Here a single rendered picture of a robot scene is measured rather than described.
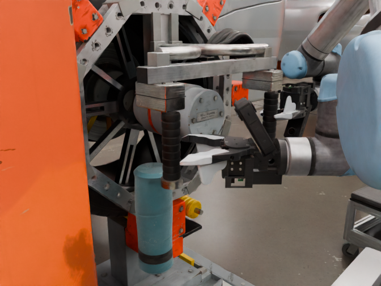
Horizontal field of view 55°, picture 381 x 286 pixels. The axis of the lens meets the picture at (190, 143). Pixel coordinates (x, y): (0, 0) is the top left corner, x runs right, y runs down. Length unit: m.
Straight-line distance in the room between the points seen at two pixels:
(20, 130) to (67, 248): 0.17
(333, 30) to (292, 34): 2.40
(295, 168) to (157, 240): 0.37
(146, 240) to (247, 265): 0.98
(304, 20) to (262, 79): 2.46
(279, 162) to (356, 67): 0.43
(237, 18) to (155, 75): 0.87
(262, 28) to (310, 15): 1.73
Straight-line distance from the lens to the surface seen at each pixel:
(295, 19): 3.40
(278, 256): 1.90
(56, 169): 0.47
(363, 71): 0.28
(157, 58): 0.67
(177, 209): 1.06
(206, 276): 1.46
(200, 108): 0.83
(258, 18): 1.62
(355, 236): 1.90
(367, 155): 0.28
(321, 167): 0.72
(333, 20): 1.00
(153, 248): 0.90
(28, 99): 0.44
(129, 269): 1.27
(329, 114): 0.71
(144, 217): 0.86
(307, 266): 1.87
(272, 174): 0.72
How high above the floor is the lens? 1.04
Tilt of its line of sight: 17 degrees down
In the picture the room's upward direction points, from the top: straight up
